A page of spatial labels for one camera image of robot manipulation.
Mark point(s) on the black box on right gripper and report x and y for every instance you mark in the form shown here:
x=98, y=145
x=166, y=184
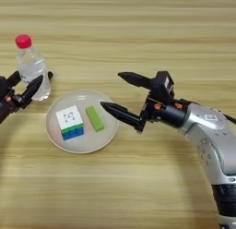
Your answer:
x=162, y=85

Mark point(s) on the colourful puzzle cube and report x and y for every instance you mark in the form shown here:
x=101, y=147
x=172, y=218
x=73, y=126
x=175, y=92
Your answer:
x=70, y=122

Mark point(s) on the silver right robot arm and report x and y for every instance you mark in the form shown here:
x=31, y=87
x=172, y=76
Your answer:
x=212, y=140

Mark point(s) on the round beige plate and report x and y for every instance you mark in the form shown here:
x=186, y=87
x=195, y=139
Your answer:
x=81, y=143

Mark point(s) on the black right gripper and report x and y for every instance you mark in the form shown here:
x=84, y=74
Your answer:
x=169, y=112

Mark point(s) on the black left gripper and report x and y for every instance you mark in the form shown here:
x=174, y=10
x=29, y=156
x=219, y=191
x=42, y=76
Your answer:
x=6, y=103

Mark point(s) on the clear bottle with red cap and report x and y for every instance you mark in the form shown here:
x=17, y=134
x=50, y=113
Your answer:
x=30, y=66

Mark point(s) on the green rectangular block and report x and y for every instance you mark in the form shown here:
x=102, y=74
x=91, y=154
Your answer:
x=94, y=118

